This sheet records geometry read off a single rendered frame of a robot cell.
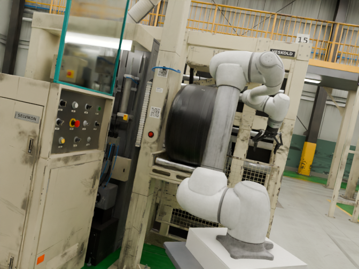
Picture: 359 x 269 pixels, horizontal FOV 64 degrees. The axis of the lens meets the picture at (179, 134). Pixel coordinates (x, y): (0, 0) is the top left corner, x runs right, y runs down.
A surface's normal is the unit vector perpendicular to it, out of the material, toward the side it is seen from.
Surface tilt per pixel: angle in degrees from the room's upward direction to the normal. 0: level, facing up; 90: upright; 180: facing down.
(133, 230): 90
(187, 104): 64
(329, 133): 90
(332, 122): 90
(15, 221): 90
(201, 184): 77
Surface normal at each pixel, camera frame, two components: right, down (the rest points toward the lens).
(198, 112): -0.19, -0.29
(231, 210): -0.47, -0.07
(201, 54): -0.26, 0.01
